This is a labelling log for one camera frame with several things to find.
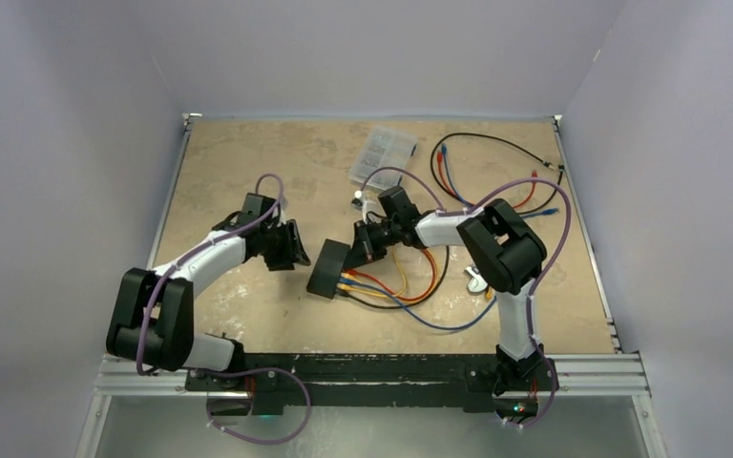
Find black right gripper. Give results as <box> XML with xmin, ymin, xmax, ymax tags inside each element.
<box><xmin>347</xmin><ymin>219</ymin><xmax>402</xmax><ymax>269</ymax></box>

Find black network switch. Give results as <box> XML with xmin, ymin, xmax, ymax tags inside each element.
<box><xmin>306</xmin><ymin>239</ymin><xmax>350</xmax><ymax>299</ymax></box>

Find clear plastic parts box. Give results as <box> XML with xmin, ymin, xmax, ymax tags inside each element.
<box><xmin>347</xmin><ymin>126</ymin><xmax>418</xmax><ymax>185</ymax></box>

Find black ethernet cable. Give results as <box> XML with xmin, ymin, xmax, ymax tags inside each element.
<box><xmin>429</xmin><ymin>133</ymin><xmax>567</xmax><ymax>217</ymax></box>

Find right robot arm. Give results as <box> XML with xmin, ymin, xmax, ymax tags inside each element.
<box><xmin>344</xmin><ymin>186</ymin><xmax>547</xmax><ymax>388</ymax></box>

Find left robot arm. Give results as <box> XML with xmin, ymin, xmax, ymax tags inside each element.
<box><xmin>106</xmin><ymin>193</ymin><xmax>310</xmax><ymax>390</ymax></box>

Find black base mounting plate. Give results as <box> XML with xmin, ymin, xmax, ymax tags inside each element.
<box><xmin>186</xmin><ymin>350</ymin><xmax>559</xmax><ymax>418</ymax></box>

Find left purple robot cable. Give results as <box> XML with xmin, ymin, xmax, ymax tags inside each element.
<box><xmin>136</xmin><ymin>174</ymin><xmax>312</xmax><ymax>446</ymax></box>

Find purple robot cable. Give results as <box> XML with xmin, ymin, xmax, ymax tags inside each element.
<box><xmin>353</xmin><ymin>166</ymin><xmax>574</xmax><ymax>429</ymax></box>
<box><xmin>136</xmin><ymin>174</ymin><xmax>312</xmax><ymax>446</ymax></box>

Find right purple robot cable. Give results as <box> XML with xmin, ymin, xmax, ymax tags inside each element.
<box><xmin>353</xmin><ymin>166</ymin><xmax>574</xmax><ymax>429</ymax></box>

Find aluminium frame rail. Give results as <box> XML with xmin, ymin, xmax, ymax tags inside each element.
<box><xmin>94</xmin><ymin>354</ymin><xmax>650</xmax><ymax>397</ymax></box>

